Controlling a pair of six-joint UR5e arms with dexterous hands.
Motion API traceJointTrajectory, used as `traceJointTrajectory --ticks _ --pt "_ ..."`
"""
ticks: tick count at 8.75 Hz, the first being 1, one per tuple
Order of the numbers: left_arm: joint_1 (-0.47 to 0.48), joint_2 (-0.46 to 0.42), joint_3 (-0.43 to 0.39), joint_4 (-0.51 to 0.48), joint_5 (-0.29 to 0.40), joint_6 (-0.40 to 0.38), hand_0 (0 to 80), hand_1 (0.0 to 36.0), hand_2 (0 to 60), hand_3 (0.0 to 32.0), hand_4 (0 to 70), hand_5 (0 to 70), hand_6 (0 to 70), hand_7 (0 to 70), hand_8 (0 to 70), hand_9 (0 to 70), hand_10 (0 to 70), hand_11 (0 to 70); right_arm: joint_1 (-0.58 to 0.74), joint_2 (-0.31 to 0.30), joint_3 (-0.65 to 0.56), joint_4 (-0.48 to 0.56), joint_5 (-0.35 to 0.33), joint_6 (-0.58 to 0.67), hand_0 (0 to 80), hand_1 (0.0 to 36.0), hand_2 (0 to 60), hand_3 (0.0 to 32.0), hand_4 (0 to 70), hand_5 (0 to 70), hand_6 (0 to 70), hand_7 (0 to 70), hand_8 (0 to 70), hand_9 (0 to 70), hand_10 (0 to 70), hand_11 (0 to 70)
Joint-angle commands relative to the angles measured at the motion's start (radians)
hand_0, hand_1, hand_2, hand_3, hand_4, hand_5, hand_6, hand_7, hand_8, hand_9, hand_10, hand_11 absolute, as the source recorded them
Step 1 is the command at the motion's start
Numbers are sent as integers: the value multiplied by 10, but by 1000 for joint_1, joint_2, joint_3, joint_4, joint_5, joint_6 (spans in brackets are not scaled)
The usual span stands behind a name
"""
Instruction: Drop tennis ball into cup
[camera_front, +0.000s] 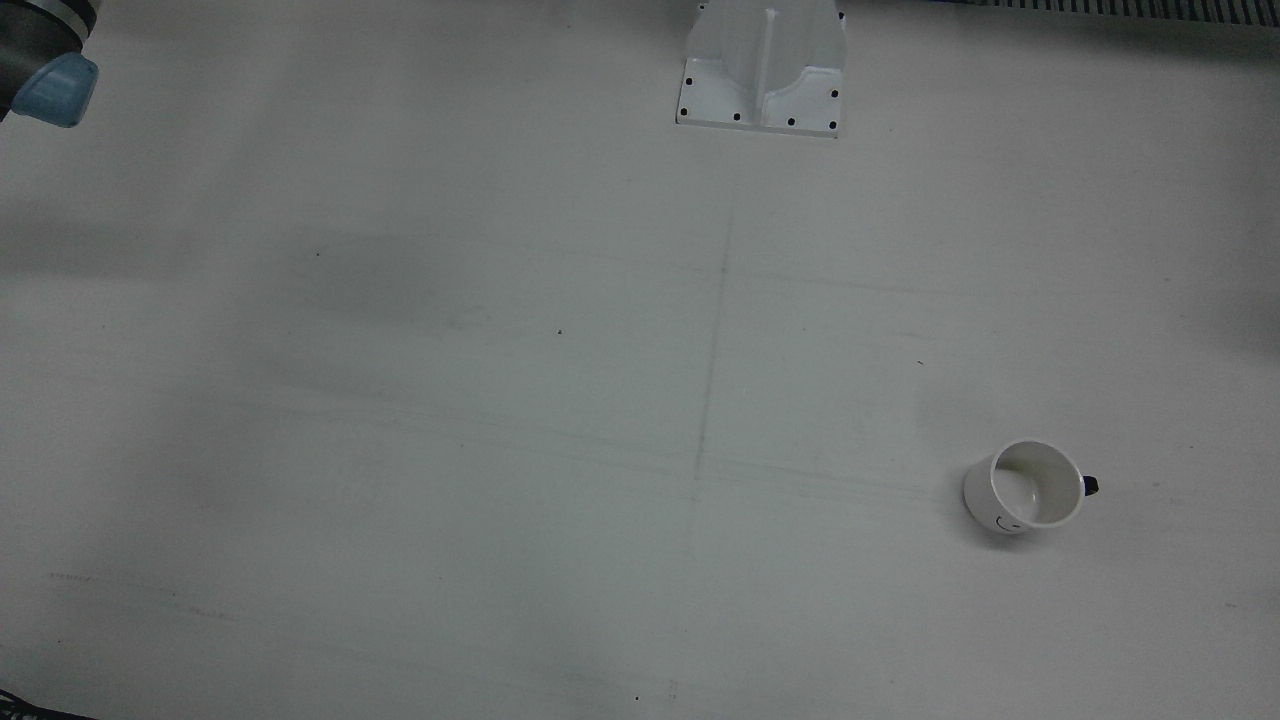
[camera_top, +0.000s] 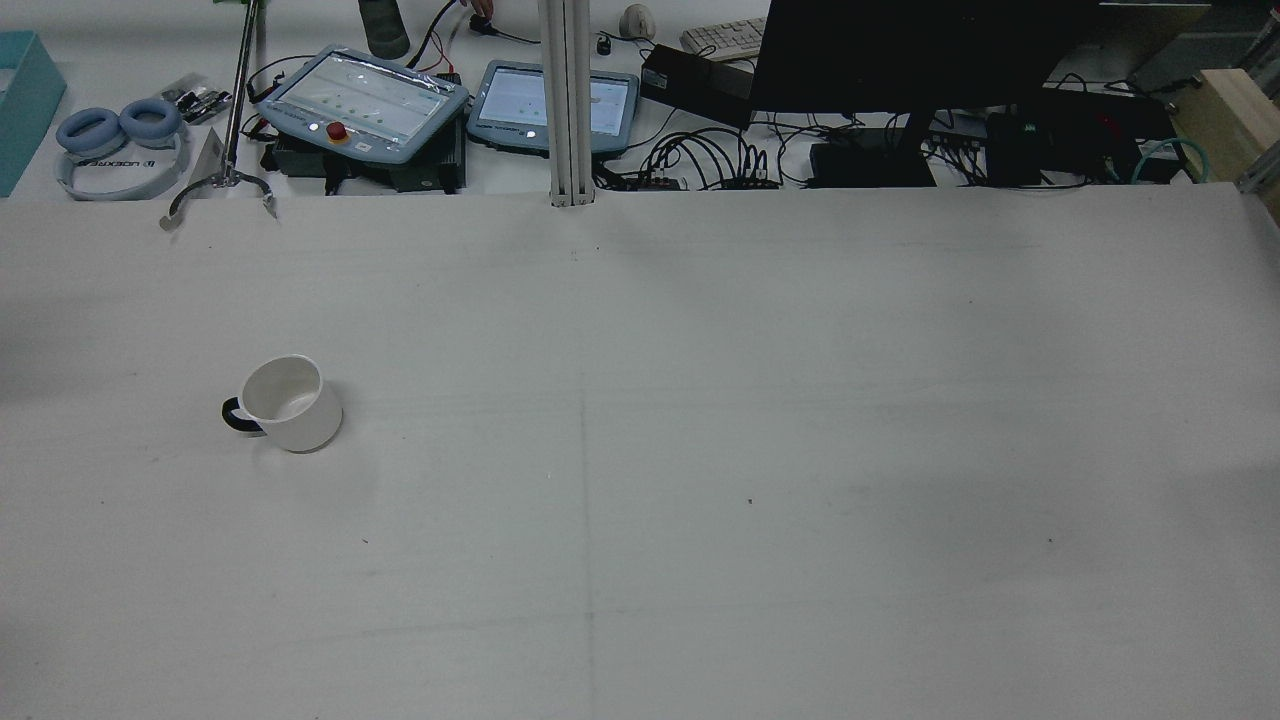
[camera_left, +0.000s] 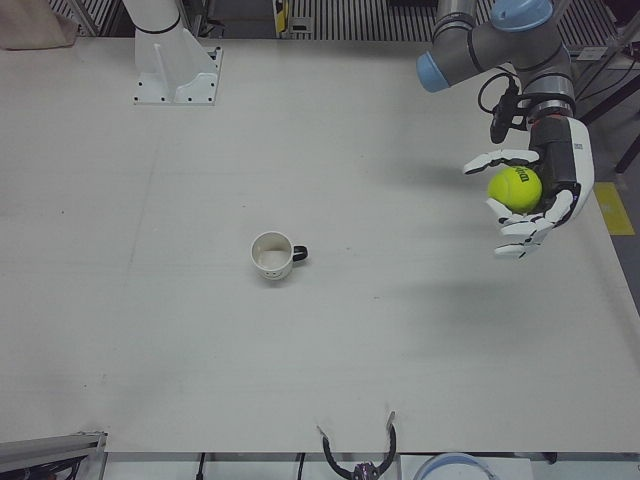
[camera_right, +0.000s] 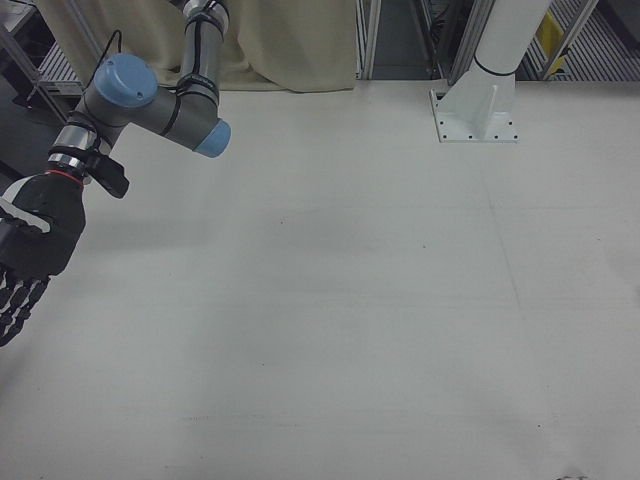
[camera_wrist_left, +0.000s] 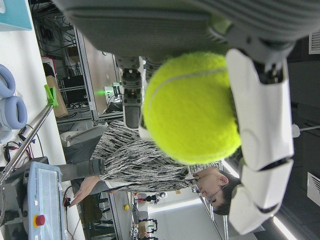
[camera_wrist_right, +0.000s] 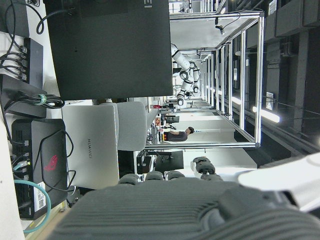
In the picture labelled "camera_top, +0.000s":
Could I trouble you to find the black rectangular box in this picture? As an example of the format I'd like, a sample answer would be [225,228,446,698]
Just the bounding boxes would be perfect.
[640,45,756,129]

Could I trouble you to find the black box under pendant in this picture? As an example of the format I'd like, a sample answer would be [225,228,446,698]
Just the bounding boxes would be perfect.
[272,130,466,194]

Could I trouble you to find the grey teach pendant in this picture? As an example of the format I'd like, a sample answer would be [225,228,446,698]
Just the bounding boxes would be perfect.
[466,60,641,158]

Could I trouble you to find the white keyboard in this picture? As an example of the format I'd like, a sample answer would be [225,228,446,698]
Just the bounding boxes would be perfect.
[680,17,767,63]

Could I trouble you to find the left teach pendant tablet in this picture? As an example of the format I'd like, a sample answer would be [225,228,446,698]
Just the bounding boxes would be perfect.
[255,45,471,166]

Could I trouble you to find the black monitor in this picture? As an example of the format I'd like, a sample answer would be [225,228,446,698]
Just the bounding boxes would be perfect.
[750,0,1101,189]

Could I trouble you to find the dark grey cylinder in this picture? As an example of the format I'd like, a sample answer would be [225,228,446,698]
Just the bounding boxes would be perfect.
[359,0,412,60]

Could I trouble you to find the metal stand with claw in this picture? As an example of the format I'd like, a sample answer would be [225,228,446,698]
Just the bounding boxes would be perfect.
[160,0,278,233]

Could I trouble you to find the black electronics unit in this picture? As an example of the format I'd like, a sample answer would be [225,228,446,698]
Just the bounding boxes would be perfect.
[985,90,1176,186]

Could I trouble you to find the clear bag of parts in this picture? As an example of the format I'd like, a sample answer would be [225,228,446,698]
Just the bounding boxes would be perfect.
[160,75,234,126]

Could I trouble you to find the blue white headphones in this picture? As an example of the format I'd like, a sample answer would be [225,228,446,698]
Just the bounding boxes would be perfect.
[55,98,191,202]

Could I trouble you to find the wooden box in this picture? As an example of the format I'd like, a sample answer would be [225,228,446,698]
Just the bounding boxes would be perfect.
[1170,68,1280,221]

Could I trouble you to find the teal plastic box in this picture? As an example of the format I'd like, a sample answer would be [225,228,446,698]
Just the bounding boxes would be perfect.
[0,30,68,198]

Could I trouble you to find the black cable bundle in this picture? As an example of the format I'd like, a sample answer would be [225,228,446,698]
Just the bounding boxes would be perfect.
[600,125,811,193]

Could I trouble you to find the aluminium profile post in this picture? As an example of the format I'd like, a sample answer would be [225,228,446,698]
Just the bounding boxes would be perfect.
[537,0,598,208]

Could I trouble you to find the white mug black handle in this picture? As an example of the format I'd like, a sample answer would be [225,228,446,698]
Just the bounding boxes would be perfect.
[222,355,344,454]

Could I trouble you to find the red and black wires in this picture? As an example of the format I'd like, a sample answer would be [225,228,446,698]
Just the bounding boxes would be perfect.
[405,0,463,76]

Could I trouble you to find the teal cable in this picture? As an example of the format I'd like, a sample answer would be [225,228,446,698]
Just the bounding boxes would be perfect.
[1130,138,1211,186]

